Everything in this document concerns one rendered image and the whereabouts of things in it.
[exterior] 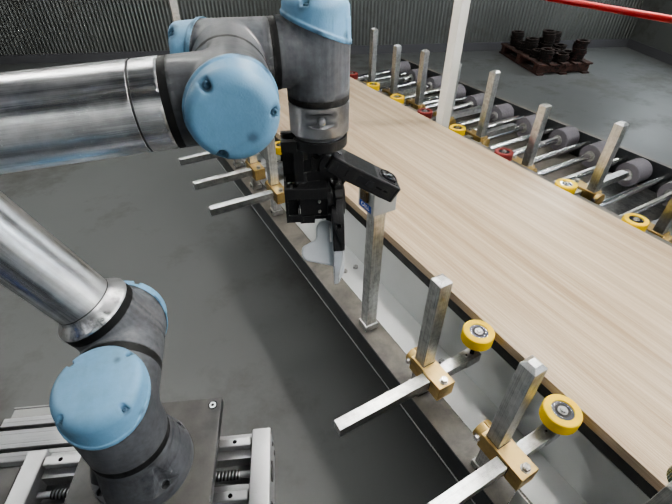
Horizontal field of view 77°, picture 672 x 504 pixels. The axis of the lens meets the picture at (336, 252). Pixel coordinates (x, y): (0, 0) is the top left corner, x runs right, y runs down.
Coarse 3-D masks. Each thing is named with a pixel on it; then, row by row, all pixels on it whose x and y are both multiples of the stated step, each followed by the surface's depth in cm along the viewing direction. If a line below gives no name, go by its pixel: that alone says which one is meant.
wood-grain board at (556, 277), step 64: (384, 128) 206; (448, 192) 160; (512, 192) 160; (448, 256) 131; (512, 256) 131; (576, 256) 131; (640, 256) 131; (512, 320) 111; (576, 320) 111; (640, 320) 111; (576, 384) 96; (640, 384) 96; (640, 448) 84
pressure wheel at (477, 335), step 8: (472, 320) 110; (480, 320) 110; (464, 328) 108; (472, 328) 108; (480, 328) 107; (488, 328) 108; (464, 336) 107; (472, 336) 106; (480, 336) 106; (488, 336) 106; (464, 344) 108; (472, 344) 105; (480, 344) 104; (488, 344) 105; (472, 352) 112
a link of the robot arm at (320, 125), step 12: (300, 108) 49; (336, 108) 49; (348, 108) 51; (300, 120) 50; (312, 120) 49; (324, 120) 49; (336, 120) 50; (348, 120) 52; (300, 132) 51; (312, 132) 50; (324, 132) 50; (336, 132) 51
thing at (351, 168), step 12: (336, 156) 55; (348, 156) 57; (336, 168) 55; (348, 168) 56; (360, 168) 56; (372, 168) 59; (348, 180) 57; (360, 180) 57; (372, 180) 57; (384, 180) 58; (396, 180) 59; (372, 192) 58; (384, 192) 58; (396, 192) 59
